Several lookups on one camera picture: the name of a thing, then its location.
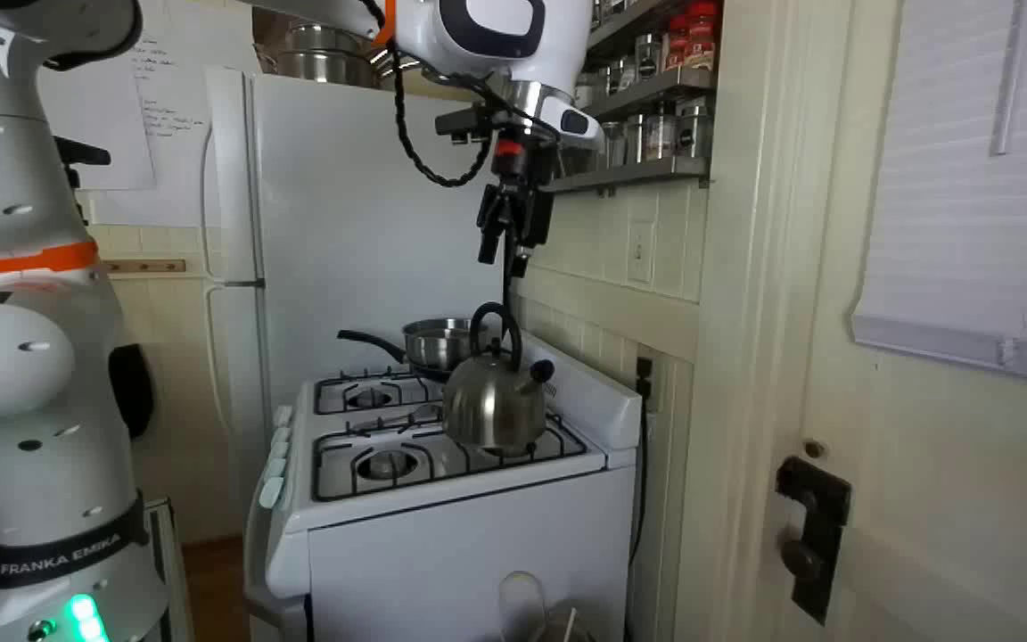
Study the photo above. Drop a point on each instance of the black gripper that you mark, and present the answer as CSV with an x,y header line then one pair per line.
x,y
515,212

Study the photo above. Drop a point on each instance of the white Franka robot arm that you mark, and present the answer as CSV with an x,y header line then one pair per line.
x,y
27,357

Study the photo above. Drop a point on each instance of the onion spice bottle black cap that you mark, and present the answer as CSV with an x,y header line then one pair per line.
x,y
694,130

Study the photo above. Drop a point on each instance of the red cap spice bottle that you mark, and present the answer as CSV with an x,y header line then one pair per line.
x,y
704,37
676,40

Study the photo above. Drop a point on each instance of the white gas stove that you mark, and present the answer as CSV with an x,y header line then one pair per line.
x,y
455,559

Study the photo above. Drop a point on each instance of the organic pepper glass jar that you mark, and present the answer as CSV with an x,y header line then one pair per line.
x,y
613,143

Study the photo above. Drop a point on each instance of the white refrigerator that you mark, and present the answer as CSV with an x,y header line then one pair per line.
x,y
349,237

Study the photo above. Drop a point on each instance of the glass jar silver cap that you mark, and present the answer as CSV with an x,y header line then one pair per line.
x,y
658,134

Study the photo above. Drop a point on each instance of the jar with black round label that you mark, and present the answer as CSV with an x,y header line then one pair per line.
x,y
651,54

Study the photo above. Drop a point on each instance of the wooden ruler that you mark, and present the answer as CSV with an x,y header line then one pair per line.
x,y
143,264

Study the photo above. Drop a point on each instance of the black round object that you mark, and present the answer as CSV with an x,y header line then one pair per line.
x,y
135,394

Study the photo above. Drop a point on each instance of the black door latch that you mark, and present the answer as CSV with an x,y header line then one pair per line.
x,y
815,524

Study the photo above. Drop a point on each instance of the white window blind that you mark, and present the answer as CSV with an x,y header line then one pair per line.
x,y
979,179

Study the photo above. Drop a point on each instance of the white light switch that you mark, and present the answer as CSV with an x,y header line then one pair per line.
x,y
639,253

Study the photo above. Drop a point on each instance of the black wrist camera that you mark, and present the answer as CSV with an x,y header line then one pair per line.
x,y
465,118

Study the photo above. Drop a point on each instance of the black camera on stand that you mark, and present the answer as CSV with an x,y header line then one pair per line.
x,y
84,153

